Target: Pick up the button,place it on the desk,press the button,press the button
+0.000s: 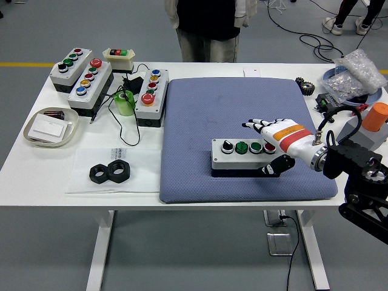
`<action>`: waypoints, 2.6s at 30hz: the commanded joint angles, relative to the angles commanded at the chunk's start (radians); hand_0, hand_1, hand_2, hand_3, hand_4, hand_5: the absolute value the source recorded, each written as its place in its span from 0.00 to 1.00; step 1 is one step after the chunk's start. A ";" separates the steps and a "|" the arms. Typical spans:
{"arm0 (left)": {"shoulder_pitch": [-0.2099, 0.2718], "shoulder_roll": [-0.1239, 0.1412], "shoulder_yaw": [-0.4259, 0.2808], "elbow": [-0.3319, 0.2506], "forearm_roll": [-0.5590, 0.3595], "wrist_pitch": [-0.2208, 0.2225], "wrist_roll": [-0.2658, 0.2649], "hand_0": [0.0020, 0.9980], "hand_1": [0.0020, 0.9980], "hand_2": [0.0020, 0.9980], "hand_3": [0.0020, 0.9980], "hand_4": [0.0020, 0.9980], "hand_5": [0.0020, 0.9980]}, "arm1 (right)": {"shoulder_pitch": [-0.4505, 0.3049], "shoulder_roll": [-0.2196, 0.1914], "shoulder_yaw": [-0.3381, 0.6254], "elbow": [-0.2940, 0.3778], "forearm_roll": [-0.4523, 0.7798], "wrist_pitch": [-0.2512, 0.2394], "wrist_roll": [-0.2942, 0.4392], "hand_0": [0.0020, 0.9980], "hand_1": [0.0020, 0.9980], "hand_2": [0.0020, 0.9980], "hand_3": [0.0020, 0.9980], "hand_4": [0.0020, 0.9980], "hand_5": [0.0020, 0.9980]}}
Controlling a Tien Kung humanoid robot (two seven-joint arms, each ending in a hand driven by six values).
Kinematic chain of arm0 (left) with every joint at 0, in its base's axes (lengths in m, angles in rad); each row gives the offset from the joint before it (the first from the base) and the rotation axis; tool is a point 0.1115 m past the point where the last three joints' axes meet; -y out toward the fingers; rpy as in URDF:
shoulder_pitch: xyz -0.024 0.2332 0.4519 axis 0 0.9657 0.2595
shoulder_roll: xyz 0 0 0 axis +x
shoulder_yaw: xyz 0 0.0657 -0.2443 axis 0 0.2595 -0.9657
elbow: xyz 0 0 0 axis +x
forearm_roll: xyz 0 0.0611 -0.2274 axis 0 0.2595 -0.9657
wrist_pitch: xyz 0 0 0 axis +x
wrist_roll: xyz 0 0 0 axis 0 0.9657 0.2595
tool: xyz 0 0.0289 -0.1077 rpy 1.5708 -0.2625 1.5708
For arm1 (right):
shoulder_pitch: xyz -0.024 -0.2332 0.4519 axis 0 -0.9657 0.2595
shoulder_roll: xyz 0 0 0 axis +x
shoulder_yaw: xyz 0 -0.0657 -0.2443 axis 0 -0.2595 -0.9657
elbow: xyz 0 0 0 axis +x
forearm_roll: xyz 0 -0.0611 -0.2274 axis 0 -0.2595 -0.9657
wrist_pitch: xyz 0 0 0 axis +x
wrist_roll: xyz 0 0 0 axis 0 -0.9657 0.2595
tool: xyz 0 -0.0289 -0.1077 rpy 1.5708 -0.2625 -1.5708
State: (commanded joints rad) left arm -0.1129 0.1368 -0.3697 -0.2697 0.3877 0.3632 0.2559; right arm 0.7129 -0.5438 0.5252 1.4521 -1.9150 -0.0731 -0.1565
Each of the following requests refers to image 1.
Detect robot right hand white shell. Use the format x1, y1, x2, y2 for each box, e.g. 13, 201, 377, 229
241, 118, 318, 178

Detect four-button box with selector knob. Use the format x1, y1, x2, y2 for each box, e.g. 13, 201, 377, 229
210, 138, 283, 179

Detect five-button box grey base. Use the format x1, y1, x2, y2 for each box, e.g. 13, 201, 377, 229
134, 68, 170, 128

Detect five-button box black base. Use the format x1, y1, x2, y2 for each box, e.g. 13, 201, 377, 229
66, 58, 115, 118

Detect four-button box with black button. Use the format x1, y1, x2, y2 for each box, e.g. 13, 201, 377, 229
49, 47, 93, 93

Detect large black gear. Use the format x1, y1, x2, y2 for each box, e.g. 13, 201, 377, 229
299, 81, 316, 96

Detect black module green terminals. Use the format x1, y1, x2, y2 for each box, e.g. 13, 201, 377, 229
315, 93, 341, 115

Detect grey block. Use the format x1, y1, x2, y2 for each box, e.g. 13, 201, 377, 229
337, 115, 388, 151

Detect blue plate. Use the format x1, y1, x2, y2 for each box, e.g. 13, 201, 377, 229
322, 67, 384, 107

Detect bag of clear parts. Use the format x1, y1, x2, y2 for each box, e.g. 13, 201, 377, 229
318, 74, 369, 104

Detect orange cylinder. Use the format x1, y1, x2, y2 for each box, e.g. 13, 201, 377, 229
361, 102, 388, 133

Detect blue-grey quilted mat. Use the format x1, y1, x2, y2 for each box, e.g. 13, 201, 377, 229
159, 77, 339, 204

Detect metal floor socket plate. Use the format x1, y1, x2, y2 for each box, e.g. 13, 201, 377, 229
266, 232, 296, 257

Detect background person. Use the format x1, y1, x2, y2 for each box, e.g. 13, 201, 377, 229
321, 0, 388, 36

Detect white table leg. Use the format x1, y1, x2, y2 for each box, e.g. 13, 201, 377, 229
85, 210, 115, 291
295, 210, 330, 290

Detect clear plastic bag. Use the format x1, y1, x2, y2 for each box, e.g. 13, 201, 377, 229
65, 147, 163, 195

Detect black power adapter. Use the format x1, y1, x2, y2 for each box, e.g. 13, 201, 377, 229
122, 75, 145, 95

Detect green tape roll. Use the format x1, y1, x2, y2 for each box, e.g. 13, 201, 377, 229
113, 90, 135, 117

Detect black hex nut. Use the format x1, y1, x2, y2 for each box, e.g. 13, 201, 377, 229
89, 163, 112, 184
107, 159, 132, 182

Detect white shallow tray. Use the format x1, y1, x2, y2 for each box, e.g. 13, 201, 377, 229
23, 107, 80, 149

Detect dark red small part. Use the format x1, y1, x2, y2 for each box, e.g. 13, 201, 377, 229
43, 110, 66, 121

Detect black power cable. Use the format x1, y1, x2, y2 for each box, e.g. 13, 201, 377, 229
280, 214, 300, 291

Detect black floor cables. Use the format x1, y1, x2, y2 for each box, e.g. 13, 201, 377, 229
266, 0, 346, 64

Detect cream switch box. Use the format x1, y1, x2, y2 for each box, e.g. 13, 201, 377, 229
102, 47, 136, 74

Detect black adapter cord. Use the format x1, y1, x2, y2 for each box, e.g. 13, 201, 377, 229
90, 62, 151, 146

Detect white wall switch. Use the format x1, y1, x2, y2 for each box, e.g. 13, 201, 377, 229
29, 114, 68, 141

